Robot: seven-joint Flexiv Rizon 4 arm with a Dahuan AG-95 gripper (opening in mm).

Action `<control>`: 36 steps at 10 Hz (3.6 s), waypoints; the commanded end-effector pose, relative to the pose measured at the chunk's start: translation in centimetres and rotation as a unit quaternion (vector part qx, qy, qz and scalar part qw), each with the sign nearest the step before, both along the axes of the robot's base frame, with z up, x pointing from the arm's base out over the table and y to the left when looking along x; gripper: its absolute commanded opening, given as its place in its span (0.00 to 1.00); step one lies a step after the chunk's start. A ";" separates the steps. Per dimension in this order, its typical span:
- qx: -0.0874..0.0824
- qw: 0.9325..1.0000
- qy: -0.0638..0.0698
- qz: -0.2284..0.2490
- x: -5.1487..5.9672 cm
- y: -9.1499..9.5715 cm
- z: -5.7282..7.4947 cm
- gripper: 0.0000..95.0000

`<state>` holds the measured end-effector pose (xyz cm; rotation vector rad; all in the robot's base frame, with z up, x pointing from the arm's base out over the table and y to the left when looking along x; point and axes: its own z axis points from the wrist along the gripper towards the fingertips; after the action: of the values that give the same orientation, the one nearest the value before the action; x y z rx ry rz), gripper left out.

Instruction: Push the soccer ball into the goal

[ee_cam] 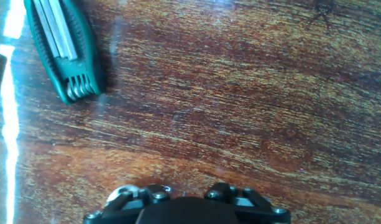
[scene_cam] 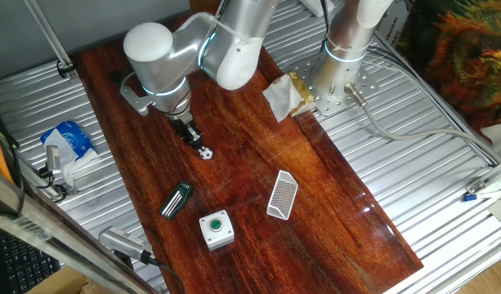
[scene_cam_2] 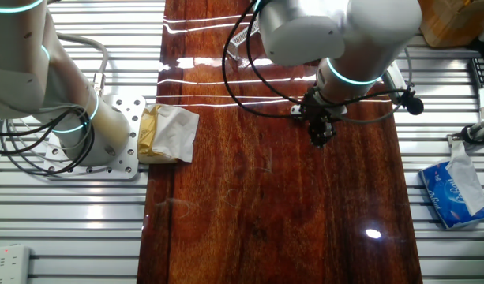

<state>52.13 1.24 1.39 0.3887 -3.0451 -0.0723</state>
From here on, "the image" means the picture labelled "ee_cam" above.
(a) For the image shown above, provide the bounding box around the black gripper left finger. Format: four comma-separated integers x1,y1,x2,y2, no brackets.
83,183,172,224

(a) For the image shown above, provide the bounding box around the glossy red-brown wooden board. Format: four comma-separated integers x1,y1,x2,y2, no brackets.
0,0,381,224

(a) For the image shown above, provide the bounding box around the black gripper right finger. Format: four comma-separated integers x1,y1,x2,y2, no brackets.
204,182,292,224

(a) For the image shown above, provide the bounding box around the green folding hex key set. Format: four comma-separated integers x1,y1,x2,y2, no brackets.
23,0,106,106

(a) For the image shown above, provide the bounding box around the small black white soccer ball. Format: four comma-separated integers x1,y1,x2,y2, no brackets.
106,184,140,206

